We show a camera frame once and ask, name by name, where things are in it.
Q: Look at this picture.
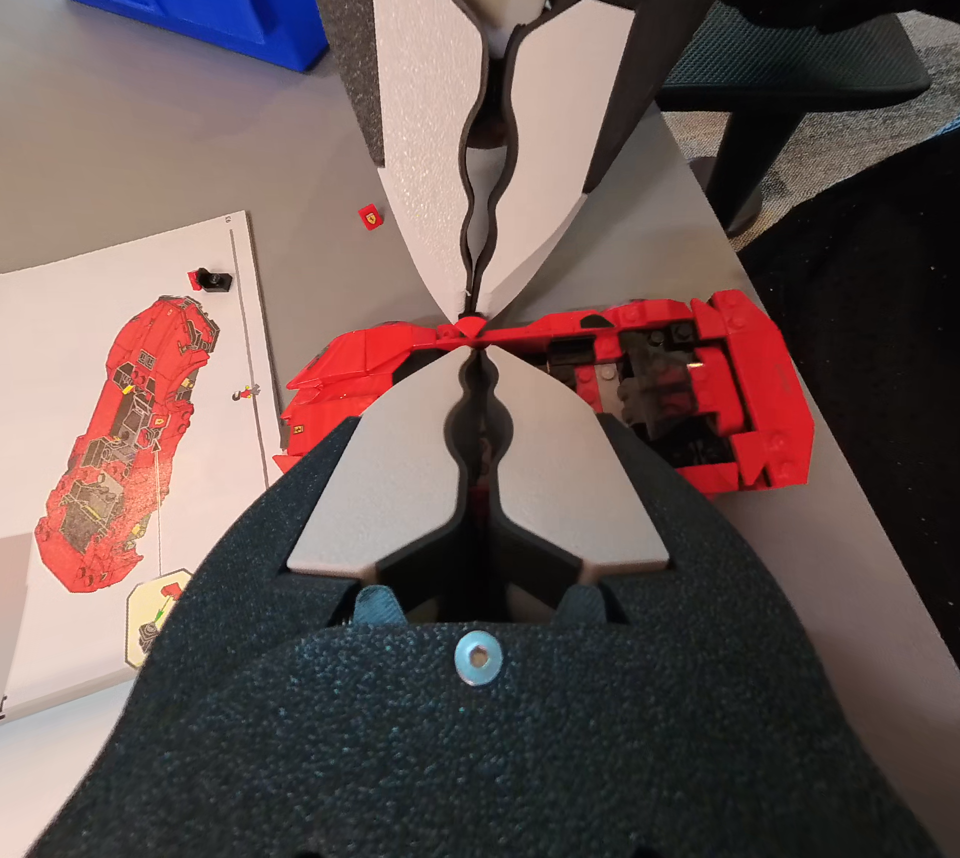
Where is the red lego car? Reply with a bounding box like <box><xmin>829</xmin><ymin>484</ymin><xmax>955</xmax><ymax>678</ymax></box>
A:
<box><xmin>271</xmin><ymin>288</ymin><xmax>817</xmax><ymax>497</ymax></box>

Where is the lego instruction booklet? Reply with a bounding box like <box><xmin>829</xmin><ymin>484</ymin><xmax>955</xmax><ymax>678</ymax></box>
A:
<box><xmin>0</xmin><ymin>209</ymin><xmax>282</xmax><ymax>724</ymax></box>

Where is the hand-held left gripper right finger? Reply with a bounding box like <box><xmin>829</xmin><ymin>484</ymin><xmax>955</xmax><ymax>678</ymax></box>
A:
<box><xmin>478</xmin><ymin>348</ymin><xmax>672</xmax><ymax>583</ymax></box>

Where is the dark office chair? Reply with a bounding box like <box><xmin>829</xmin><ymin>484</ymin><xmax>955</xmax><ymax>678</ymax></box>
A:
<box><xmin>658</xmin><ymin>0</ymin><xmax>933</xmax><ymax>238</ymax></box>

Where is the person's dark speckled clothing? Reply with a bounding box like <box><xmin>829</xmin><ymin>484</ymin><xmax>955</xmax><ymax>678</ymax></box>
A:
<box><xmin>712</xmin><ymin>0</ymin><xmax>960</xmax><ymax>675</ymax></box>

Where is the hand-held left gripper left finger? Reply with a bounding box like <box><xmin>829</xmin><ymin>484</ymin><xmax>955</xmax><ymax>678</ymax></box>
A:
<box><xmin>283</xmin><ymin>348</ymin><xmax>485</xmax><ymax>581</ymax></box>

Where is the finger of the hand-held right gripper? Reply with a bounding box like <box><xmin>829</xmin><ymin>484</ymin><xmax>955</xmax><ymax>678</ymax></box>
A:
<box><xmin>371</xmin><ymin>0</ymin><xmax>492</xmax><ymax>325</ymax></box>
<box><xmin>463</xmin><ymin>0</ymin><xmax>631</xmax><ymax>319</ymax></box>

